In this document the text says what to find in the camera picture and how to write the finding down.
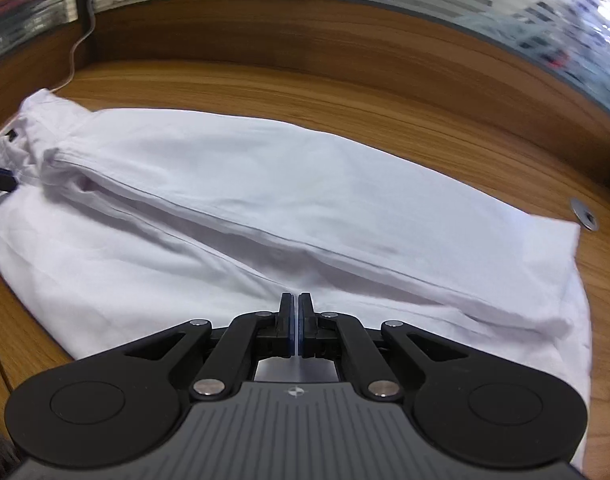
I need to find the grey desk cable grommet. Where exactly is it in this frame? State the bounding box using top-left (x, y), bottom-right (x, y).
top-left (570, 198), bottom-right (598, 233)

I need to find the white cable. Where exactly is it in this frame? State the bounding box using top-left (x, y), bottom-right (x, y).
top-left (50, 0), bottom-right (99, 94)

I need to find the white collared shirt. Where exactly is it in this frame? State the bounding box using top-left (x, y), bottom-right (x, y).
top-left (0, 88), bottom-right (594, 477)

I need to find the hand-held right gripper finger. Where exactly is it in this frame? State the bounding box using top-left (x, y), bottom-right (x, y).
top-left (298, 293), bottom-right (470, 401)
top-left (124, 293), bottom-right (296, 401)

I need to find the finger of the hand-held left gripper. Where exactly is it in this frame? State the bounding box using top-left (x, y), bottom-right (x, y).
top-left (0, 162), bottom-right (19, 193)

